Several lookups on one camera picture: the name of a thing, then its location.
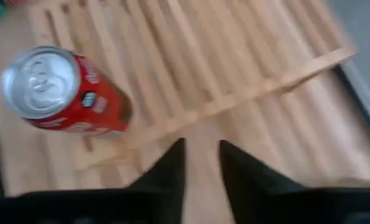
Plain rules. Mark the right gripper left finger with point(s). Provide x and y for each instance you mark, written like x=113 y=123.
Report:
x=160 y=205

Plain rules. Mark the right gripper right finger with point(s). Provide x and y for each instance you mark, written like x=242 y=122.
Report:
x=266 y=205

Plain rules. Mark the red can small label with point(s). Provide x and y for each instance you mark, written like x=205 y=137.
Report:
x=88 y=105

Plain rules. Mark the wooden slatted shelf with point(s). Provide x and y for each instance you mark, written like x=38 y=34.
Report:
x=188 y=62

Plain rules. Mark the red beverage can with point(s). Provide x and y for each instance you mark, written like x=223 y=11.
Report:
x=15 y=1

